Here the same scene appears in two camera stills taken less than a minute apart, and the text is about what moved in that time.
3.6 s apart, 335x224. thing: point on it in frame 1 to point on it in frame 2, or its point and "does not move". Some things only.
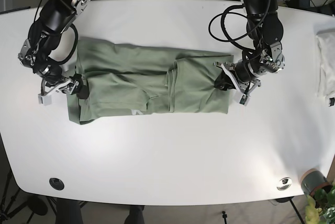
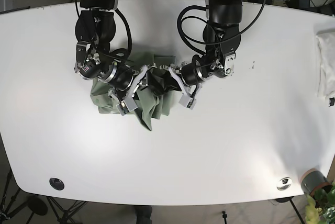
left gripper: [50, 71] to [119, 79]
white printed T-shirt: [326, 79] does not move
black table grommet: [56, 183] does not move
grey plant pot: [314, 179] does not move
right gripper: [271, 60] to [220, 64]
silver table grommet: [284, 184] does not move
